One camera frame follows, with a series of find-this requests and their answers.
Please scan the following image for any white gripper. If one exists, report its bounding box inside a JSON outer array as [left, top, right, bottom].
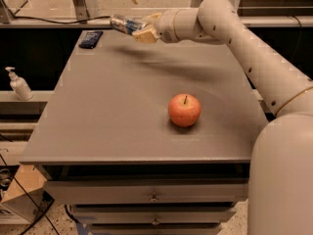
[[132, 10, 178, 43]]

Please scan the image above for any silver blue redbull can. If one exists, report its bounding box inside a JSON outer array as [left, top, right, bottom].
[[110, 14, 146, 35]]

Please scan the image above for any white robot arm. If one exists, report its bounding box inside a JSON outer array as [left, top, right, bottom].
[[133, 0, 313, 235]]

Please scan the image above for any dark blue rxbar wrapper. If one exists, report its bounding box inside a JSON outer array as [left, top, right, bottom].
[[79, 30, 103, 49]]

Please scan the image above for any red apple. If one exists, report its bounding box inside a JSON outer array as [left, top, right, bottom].
[[168, 94, 201, 127]]

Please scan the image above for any grey drawer cabinet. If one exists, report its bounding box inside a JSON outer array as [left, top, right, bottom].
[[19, 27, 270, 235]]

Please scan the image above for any white pump lotion bottle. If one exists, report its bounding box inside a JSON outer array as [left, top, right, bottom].
[[5, 67, 33, 101]]

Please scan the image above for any middle grey drawer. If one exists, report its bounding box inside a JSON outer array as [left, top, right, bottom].
[[72, 204, 236, 225]]

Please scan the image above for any grey drawer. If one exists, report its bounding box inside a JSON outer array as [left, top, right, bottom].
[[89, 224, 222, 235], [72, 204, 236, 225], [45, 179, 248, 205]]

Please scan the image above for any top grey drawer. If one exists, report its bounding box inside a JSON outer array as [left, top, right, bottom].
[[45, 179, 248, 205]]

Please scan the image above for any bottom grey drawer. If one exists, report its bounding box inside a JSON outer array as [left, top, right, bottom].
[[89, 224, 222, 235]]

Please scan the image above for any cardboard box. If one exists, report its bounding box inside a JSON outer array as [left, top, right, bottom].
[[0, 165, 46, 225]]

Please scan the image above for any left metal bracket post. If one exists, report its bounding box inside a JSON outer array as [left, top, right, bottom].
[[72, 0, 89, 21]]

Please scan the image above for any black cable on shelf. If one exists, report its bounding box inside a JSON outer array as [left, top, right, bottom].
[[9, 14, 112, 25]]

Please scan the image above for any black floor cable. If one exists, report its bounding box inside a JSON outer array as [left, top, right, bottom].
[[0, 154, 62, 235]]

